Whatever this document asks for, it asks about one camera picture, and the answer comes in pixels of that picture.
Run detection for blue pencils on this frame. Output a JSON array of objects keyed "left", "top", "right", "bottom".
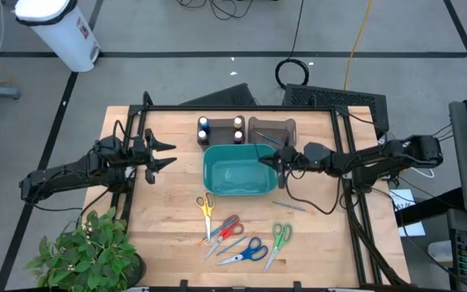
[{"left": 195, "top": 221, "right": 234, "bottom": 247}]

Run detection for white trash bin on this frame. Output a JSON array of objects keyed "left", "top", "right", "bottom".
[{"left": 14, "top": 0, "right": 101, "bottom": 74}]

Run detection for black floor cable bundle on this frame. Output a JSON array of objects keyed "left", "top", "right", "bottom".
[{"left": 175, "top": 0, "right": 255, "bottom": 21}]

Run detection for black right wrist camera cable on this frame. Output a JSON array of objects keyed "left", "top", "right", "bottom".
[{"left": 285, "top": 174, "right": 343, "bottom": 216}]

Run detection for green handled scissors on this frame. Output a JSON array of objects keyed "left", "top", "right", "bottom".
[{"left": 263, "top": 221, "right": 294, "bottom": 273}]

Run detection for white rounded desk object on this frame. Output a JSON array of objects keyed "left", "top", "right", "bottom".
[{"left": 426, "top": 239, "right": 456, "bottom": 264}]

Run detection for black perforated case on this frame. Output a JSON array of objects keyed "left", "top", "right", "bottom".
[{"left": 281, "top": 83, "right": 391, "bottom": 140}]

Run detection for teal plastic bin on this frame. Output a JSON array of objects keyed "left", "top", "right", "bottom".
[{"left": 202, "top": 143, "right": 280, "bottom": 197}]

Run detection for white paper sheet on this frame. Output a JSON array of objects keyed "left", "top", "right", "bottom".
[{"left": 388, "top": 187, "right": 426, "bottom": 238}]

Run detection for yellow handled scissors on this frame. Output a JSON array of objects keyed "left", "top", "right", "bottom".
[{"left": 195, "top": 191, "right": 216, "bottom": 243}]

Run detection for black aluminium table frame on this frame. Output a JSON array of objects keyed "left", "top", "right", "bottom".
[{"left": 109, "top": 91, "right": 413, "bottom": 292}]

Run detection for black slanted panel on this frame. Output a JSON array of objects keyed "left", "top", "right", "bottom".
[{"left": 179, "top": 82, "right": 259, "bottom": 107}]

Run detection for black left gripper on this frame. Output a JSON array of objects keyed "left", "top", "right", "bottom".
[{"left": 126, "top": 128, "right": 178, "bottom": 185}]

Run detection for red handled scissors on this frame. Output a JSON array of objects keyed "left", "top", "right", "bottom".
[{"left": 204, "top": 213, "right": 246, "bottom": 260}]

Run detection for black coiled cable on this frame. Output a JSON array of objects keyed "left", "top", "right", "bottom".
[{"left": 274, "top": 0, "right": 311, "bottom": 92}]

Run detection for yellow cable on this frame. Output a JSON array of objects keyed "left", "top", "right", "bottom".
[{"left": 341, "top": 0, "right": 375, "bottom": 92}]

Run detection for green potted plant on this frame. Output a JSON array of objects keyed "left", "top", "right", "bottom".
[{"left": 24, "top": 206, "right": 148, "bottom": 292}]

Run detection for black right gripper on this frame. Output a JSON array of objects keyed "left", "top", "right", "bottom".
[{"left": 258, "top": 144, "right": 303, "bottom": 190}]

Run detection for blue handled scissors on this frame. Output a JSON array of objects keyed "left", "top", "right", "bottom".
[{"left": 216, "top": 236, "right": 270, "bottom": 267}]

